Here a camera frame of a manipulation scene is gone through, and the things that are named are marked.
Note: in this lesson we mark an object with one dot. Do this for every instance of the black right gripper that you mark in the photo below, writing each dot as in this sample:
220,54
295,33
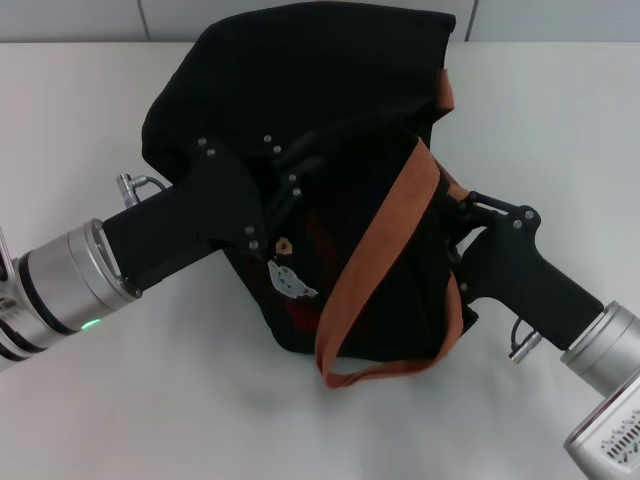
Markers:
515,270

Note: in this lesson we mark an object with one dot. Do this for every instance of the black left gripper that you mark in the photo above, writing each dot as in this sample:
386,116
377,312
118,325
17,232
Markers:
200,215

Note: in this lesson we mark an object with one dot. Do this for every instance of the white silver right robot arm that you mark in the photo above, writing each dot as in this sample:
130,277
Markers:
607,345

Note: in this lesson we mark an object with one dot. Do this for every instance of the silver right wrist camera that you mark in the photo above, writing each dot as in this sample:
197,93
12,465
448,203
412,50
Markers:
610,440

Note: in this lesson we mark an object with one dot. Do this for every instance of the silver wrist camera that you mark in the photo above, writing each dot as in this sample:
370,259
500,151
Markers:
610,440
3,285

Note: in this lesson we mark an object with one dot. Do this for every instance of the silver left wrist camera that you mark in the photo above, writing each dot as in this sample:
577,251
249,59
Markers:
3,285

